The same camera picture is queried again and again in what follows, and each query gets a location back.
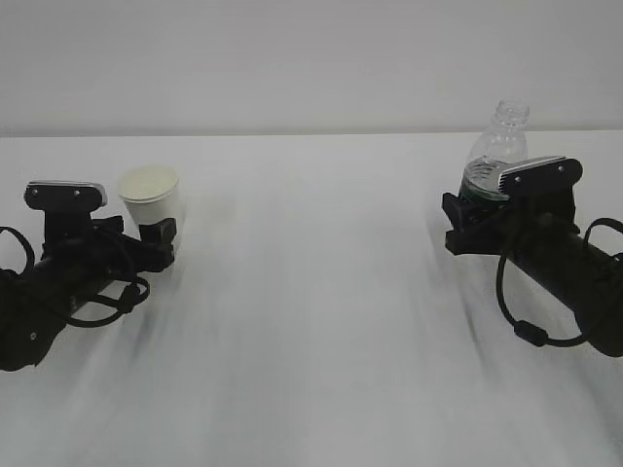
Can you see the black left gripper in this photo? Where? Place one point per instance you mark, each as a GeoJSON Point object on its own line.
{"type": "Point", "coordinates": [119, 254]}

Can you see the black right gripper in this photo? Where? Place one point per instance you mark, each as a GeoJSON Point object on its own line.
{"type": "Point", "coordinates": [479, 228]}

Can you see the white paper cup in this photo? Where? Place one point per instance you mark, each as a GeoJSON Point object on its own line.
{"type": "Point", "coordinates": [151, 193]}

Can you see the clear plastic water bottle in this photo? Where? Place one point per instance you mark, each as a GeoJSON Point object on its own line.
{"type": "Point", "coordinates": [502, 143]}

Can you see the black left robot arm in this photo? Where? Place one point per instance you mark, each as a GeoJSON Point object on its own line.
{"type": "Point", "coordinates": [89, 276]}

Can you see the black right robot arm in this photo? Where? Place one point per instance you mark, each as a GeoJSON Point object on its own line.
{"type": "Point", "coordinates": [578, 274]}

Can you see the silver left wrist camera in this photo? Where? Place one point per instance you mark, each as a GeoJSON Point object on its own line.
{"type": "Point", "coordinates": [67, 207]}

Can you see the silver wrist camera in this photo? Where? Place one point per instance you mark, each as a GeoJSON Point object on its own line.
{"type": "Point", "coordinates": [67, 207]}
{"type": "Point", "coordinates": [536, 177]}

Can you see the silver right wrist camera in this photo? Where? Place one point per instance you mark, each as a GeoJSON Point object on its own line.
{"type": "Point", "coordinates": [536, 177]}

